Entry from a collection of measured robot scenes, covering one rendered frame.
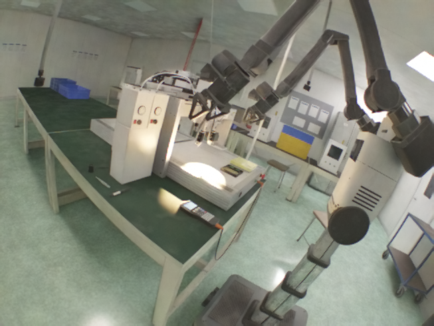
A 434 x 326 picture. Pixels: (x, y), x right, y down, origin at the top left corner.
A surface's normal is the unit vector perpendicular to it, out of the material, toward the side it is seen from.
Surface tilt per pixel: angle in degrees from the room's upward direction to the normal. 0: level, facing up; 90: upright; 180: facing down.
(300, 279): 90
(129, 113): 90
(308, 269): 90
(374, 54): 89
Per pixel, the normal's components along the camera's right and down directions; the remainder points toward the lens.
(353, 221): -0.47, 0.15
